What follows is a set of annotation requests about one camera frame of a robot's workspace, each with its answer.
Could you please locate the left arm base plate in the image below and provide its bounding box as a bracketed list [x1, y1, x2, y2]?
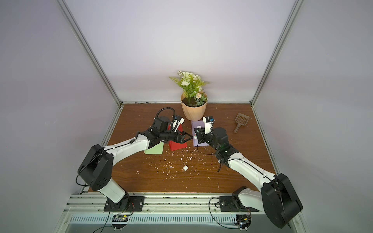
[104, 196, 145, 212]

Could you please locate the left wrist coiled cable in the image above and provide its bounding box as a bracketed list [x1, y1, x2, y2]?
[153, 107, 177, 123]

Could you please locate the artificial flower plant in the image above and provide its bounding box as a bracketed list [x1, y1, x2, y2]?
[169, 70, 210, 107]

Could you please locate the beige flower pot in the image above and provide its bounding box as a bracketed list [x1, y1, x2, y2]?
[181, 93, 207, 121]

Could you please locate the red envelope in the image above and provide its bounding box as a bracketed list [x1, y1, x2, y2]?
[169, 141, 187, 151]

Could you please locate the left base cable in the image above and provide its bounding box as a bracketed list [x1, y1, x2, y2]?
[92, 203, 135, 233]

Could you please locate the purple envelope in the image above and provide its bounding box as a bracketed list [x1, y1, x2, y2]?
[191, 120, 208, 147]

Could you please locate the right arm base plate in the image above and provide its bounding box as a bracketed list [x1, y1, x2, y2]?
[216, 196, 259, 212]

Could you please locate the brown plastic scoop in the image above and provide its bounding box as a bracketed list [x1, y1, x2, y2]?
[234, 113, 250, 133]

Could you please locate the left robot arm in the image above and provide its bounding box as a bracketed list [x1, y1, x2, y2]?
[77, 116, 191, 209]

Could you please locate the right base cable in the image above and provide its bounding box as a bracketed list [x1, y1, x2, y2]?
[208, 197, 252, 231]

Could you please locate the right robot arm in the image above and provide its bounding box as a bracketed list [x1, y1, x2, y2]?
[194, 127, 303, 228]

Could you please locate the base cable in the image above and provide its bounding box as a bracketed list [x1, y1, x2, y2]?
[92, 203, 135, 233]
[208, 197, 252, 231]

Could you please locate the green envelope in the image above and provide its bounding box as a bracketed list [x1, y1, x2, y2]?
[144, 142, 164, 154]

